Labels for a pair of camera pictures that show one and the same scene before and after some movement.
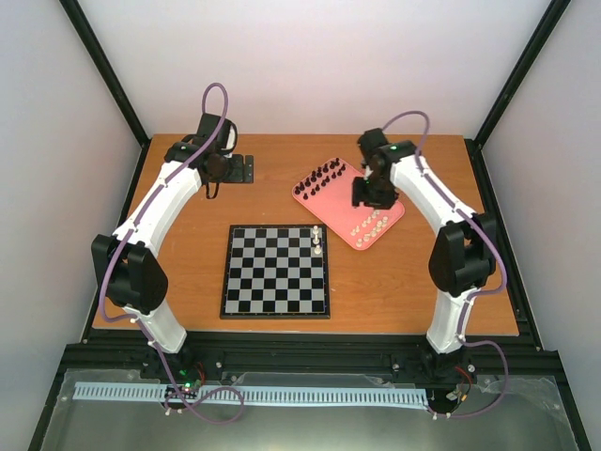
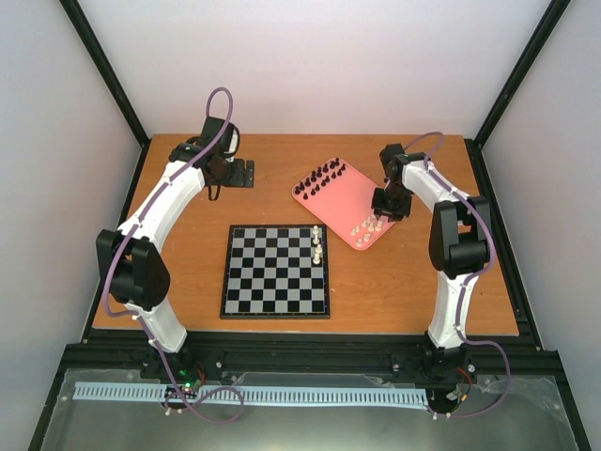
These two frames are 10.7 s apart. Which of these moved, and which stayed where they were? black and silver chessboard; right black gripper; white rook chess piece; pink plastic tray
Moved: right black gripper
Stayed: white rook chess piece; black and silver chessboard; pink plastic tray
